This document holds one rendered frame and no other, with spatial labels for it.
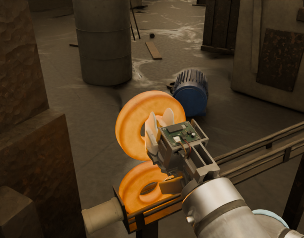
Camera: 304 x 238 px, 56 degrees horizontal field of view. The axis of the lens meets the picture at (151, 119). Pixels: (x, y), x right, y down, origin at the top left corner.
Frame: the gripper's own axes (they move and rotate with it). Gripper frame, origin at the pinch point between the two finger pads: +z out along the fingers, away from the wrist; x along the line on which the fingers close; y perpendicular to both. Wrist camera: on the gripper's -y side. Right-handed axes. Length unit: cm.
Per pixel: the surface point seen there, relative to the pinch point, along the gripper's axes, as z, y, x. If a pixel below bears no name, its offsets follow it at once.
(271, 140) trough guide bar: -1.2, -22.6, -44.6
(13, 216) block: -5.5, -11.3, 30.1
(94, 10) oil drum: 221, -79, -50
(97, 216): -5.9, -22.6, 14.3
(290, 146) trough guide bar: -7.2, -19.2, -45.4
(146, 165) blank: -1.7, -14.2, 0.4
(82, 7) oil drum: 230, -79, -41
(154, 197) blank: -5.3, -24.2, -1.3
